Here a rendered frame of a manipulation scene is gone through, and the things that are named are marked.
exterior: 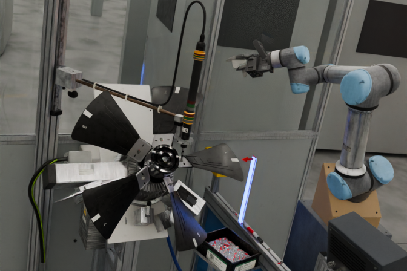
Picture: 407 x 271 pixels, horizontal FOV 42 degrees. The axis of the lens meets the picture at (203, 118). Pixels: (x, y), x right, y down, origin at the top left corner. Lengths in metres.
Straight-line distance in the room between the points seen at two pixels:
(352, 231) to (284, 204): 1.78
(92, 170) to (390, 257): 1.12
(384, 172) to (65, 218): 1.65
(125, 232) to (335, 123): 4.05
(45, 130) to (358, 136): 1.37
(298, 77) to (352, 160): 0.42
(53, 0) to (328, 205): 1.44
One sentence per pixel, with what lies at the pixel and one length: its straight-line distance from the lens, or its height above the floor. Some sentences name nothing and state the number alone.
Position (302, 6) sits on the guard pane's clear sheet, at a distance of 3.08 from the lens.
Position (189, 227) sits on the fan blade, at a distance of 2.07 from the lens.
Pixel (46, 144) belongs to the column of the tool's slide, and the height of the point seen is 1.02.
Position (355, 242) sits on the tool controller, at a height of 1.23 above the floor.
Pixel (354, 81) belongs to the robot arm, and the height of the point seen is 1.66.
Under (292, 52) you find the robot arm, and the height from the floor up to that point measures 1.66.
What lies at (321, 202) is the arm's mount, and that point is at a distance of 2.34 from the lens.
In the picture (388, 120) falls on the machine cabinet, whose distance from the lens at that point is 6.28.
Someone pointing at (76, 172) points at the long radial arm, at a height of 1.12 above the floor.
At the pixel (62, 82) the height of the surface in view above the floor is 1.34.
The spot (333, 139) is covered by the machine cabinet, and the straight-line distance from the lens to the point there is 6.01.
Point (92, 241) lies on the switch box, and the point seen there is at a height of 0.67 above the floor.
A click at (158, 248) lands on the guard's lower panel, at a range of 3.25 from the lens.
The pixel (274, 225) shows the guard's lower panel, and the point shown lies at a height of 0.32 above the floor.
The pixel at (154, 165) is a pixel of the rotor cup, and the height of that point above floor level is 1.21.
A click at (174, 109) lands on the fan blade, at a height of 1.36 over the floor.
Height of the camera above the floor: 2.05
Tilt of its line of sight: 19 degrees down
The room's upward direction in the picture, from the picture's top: 10 degrees clockwise
